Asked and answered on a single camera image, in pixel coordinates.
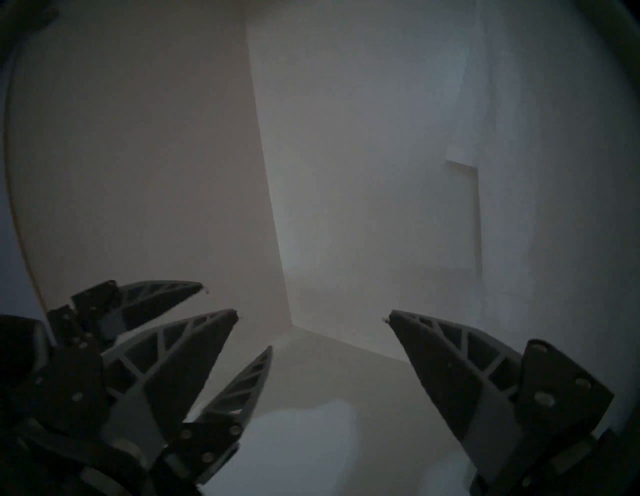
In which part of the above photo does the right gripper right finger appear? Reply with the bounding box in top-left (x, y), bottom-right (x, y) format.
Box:
top-left (382, 310), bottom-right (615, 473)

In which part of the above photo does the white wardrobe carcass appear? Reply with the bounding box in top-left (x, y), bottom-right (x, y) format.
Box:
top-left (5, 0), bottom-right (481, 496)

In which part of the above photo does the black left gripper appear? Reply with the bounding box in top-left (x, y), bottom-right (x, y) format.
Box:
top-left (0, 280), bottom-right (209, 398)

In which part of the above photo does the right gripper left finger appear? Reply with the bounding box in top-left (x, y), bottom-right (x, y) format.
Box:
top-left (10, 309), bottom-right (238, 458)

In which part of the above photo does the lilac wardrobe door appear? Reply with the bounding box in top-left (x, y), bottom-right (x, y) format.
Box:
top-left (0, 50), bottom-right (48, 321)

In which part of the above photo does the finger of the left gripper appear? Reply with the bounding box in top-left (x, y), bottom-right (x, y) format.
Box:
top-left (164, 345), bottom-right (274, 485)

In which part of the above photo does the long white short-sleeve shirt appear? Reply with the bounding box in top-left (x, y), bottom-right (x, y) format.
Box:
top-left (440, 0), bottom-right (640, 431)

